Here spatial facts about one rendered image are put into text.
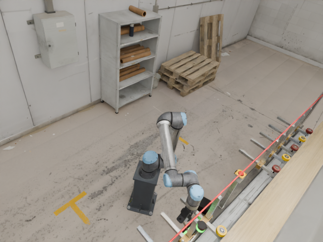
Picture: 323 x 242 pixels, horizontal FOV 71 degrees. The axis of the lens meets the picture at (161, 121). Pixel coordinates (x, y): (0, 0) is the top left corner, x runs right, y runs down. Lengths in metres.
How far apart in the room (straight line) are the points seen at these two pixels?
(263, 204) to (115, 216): 1.61
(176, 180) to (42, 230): 1.81
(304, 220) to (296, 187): 2.28
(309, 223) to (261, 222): 1.87
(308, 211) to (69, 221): 2.73
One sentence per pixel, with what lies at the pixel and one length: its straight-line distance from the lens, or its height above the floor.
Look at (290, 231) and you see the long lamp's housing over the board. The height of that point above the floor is 2.36.
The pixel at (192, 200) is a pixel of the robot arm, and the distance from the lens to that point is 1.54.
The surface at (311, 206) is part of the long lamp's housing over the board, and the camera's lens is 0.37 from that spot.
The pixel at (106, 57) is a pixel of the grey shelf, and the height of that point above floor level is 0.96.
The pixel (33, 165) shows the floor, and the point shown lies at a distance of 3.49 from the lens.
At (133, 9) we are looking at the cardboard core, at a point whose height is 1.60.
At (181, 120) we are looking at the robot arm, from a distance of 1.90.
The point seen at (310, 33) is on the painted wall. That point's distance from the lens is 8.69.
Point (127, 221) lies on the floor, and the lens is 2.89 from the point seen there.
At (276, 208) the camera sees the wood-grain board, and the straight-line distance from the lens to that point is 2.36.
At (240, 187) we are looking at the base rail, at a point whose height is 0.70.
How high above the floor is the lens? 2.61
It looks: 40 degrees down
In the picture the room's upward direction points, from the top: 11 degrees clockwise
